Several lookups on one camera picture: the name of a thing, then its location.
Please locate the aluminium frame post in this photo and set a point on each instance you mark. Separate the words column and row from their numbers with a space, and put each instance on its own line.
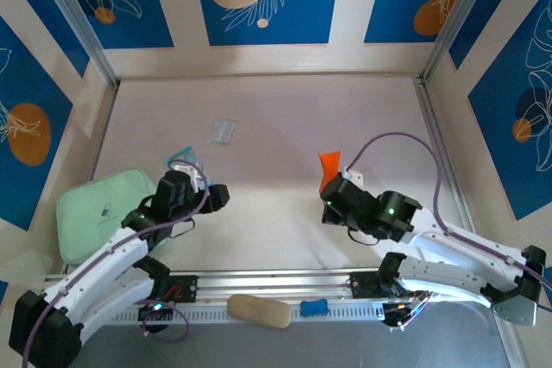
column 461, row 6
column 73, row 10

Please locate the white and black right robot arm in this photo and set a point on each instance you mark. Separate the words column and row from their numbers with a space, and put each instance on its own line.
column 466, row 251

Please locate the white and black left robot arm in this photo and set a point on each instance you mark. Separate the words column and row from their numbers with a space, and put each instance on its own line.
column 108, row 260

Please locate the mint green zip pouch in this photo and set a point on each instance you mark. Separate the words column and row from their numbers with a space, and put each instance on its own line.
column 86, row 221

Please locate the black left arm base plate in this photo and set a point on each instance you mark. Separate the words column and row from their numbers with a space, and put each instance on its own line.
column 187, row 288

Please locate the aluminium mounting rail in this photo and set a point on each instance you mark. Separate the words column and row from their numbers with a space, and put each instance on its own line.
column 267, row 282

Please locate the clear plastic packet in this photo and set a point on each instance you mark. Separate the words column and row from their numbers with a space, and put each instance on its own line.
column 223, row 131

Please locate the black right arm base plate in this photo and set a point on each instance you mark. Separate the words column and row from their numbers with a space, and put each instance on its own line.
column 362, row 284

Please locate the blue bone-shaped sponge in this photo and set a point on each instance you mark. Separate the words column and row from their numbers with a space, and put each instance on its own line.
column 314, row 307

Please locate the tan oval sponge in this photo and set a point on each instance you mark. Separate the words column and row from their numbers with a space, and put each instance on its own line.
column 259, row 311

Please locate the aluminium table side rail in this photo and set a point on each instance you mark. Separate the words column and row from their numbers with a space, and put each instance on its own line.
column 433, row 126

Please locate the orange paper sheet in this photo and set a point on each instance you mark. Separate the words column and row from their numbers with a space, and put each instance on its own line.
column 330, row 165

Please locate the blue and white snack packet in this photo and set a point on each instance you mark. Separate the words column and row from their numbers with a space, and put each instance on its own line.
column 185, row 151

